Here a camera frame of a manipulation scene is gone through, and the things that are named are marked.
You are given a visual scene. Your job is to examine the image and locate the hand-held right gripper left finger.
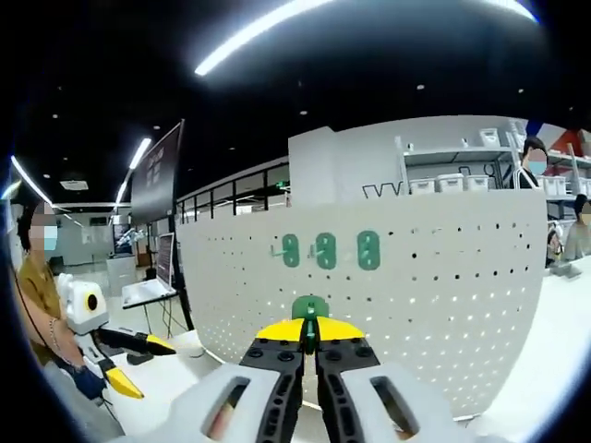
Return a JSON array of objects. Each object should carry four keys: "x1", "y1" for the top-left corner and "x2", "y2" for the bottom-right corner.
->
[{"x1": 131, "y1": 317, "x2": 307, "y2": 443}]

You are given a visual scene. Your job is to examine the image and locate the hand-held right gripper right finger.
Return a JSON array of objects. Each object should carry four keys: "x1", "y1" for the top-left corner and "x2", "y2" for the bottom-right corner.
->
[{"x1": 315, "y1": 316, "x2": 468, "y2": 443}]

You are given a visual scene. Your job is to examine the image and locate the green hook assembly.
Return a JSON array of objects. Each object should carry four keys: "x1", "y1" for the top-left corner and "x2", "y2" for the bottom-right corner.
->
[
  {"x1": 291, "y1": 294, "x2": 330, "y2": 354},
  {"x1": 308, "y1": 232, "x2": 337, "y2": 269},
  {"x1": 348, "y1": 230, "x2": 382, "y2": 271},
  {"x1": 270, "y1": 233, "x2": 301, "y2": 269}
]

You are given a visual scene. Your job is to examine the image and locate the white perforated mounting plate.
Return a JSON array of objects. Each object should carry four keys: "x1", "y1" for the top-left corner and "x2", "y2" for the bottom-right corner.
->
[{"x1": 175, "y1": 189, "x2": 550, "y2": 422}]

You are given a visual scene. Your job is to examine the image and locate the person's left hand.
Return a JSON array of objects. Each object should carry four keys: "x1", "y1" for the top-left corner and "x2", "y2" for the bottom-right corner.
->
[{"x1": 68, "y1": 362, "x2": 108, "y2": 407}]

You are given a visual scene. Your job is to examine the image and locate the black-legged side table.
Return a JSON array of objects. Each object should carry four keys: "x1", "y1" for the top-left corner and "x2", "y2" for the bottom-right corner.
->
[{"x1": 140, "y1": 294, "x2": 194, "y2": 341}]

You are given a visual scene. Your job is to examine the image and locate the open white laptop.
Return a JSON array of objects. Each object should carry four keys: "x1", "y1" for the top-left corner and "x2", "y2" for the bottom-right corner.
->
[{"x1": 121, "y1": 232, "x2": 180, "y2": 310}]

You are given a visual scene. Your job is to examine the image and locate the person's head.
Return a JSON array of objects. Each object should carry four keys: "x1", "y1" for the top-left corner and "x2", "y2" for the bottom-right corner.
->
[{"x1": 16, "y1": 200, "x2": 61, "y2": 259}]

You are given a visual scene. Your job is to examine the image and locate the large dark display screen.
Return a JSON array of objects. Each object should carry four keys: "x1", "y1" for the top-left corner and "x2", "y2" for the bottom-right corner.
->
[{"x1": 130, "y1": 118, "x2": 186, "y2": 228}]

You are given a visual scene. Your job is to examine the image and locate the metal shelf with bins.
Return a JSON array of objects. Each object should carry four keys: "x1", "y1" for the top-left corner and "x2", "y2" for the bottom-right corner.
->
[{"x1": 408, "y1": 126, "x2": 591, "y2": 198}]

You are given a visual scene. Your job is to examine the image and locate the long ceiling light strip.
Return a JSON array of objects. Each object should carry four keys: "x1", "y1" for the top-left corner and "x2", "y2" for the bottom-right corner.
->
[{"x1": 193, "y1": 0, "x2": 540, "y2": 78}]

